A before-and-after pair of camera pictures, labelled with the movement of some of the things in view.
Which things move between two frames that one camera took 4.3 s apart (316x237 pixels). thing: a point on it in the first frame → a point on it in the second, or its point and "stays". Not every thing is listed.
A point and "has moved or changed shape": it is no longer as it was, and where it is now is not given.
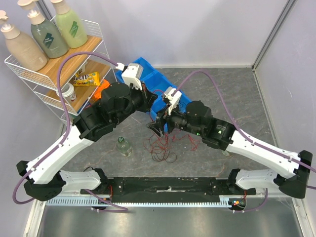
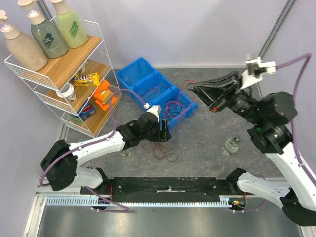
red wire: [159, 145] has moved or changed shape
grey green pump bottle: [52, 43] stays
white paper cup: [68, 92] stays
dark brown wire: [164, 155] stays
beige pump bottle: [24, 51] stays
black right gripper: [162, 121] → [222, 98]
